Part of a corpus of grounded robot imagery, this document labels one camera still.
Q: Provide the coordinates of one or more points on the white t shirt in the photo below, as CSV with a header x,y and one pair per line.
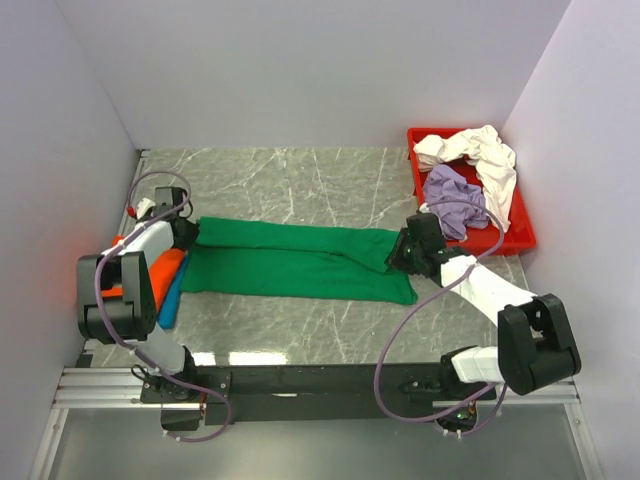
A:
x,y
493,160

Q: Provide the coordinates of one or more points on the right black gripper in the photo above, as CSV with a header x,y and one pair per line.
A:
x,y
401,252

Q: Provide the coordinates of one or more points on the green t shirt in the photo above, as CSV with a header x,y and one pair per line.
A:
x,y
258,258

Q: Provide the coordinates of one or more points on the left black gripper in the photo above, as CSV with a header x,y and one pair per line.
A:
x,y
186,232

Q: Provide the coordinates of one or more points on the lilac t shirt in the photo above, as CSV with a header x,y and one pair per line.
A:
x,y
458,204

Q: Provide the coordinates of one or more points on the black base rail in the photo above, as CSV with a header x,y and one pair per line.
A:
x,y
270,393

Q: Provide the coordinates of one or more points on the folded teal t shirt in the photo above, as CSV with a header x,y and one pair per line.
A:
x,y
168,311

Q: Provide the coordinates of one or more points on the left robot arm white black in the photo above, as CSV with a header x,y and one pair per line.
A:
x,y
122,291

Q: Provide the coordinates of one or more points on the red plastic bin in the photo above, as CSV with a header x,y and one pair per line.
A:
x,y
520,236

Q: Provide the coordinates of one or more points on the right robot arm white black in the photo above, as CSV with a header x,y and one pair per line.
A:
x,y
535,343

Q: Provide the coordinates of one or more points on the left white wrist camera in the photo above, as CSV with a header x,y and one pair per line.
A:
x,y
142,208

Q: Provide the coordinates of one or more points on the folded orange t shirt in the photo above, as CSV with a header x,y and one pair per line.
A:
x,y
163,261

